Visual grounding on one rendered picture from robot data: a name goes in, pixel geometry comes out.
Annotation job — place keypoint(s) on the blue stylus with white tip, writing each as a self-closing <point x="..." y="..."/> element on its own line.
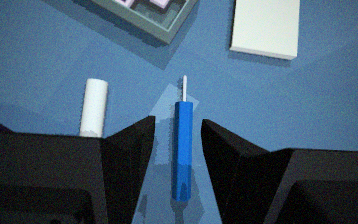
<point x="182" y="155"/>

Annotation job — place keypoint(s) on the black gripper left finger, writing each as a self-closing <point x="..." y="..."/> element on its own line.
<point x="112" y="169"/>

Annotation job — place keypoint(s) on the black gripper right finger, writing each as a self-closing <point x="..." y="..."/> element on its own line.
<point x="251" y="184"/>

